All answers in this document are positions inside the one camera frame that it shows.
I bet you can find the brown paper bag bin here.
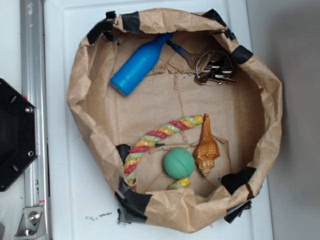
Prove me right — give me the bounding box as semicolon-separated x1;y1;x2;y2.
67;8;283;233

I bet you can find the green dimpled ball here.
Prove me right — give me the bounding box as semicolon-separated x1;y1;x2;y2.
163;148;195;180

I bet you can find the orange conch seashell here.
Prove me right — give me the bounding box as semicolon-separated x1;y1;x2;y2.
193;113;220;177

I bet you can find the blue plastic bottle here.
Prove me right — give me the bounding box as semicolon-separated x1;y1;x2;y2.
110;32;173;96

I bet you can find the bunch of silver keys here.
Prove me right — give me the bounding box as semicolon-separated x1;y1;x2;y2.
194;50;236;87

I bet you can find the multicolored rope toy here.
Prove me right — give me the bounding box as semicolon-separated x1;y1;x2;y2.
123;115;204;192

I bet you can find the blue handled bottle opener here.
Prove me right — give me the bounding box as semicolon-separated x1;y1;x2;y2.
166;40;203;70

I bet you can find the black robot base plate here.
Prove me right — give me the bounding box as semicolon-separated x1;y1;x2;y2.
0;79;37;192

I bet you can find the aluminium profile rail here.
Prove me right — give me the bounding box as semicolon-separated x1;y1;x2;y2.
19;0;52;240

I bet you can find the metal corner bracket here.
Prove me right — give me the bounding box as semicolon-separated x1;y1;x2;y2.
14;206;47;240

